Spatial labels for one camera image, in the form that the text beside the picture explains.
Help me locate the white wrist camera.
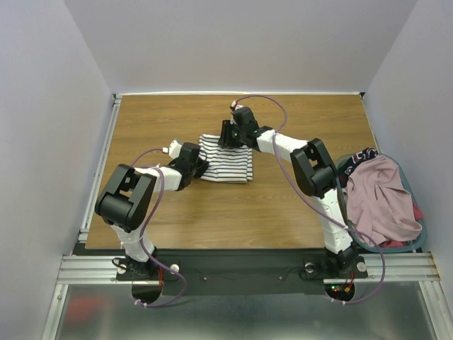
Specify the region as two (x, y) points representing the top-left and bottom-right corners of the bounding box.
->
(161, 139), (183, 159)
(230, 101), (243, 114)

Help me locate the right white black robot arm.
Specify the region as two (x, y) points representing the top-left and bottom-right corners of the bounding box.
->
(219, 103), (357, 276)

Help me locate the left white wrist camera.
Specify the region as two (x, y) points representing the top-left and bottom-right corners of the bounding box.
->
(161, 139), (183, 159)

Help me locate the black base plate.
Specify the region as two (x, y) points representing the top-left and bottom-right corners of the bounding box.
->
(112, 249), (368, 300)

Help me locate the aluminium frame rail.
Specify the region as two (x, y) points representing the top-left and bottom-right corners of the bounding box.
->
(57, 252), (440, 285)

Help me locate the black white striped tank top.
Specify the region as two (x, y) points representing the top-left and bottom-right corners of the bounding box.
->
(199, 134), (253, 183)

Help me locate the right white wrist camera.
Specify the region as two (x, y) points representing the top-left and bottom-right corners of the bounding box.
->
(230, 101), (243, 114)

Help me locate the navy patterned garment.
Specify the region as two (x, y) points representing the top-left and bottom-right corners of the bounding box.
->
(338, 147), (379, 187)

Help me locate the pink tank top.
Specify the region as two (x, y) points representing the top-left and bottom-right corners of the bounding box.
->
(343, 154), (423, 247)

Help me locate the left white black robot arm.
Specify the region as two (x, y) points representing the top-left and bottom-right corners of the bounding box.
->
(95, 140), (209, 280)

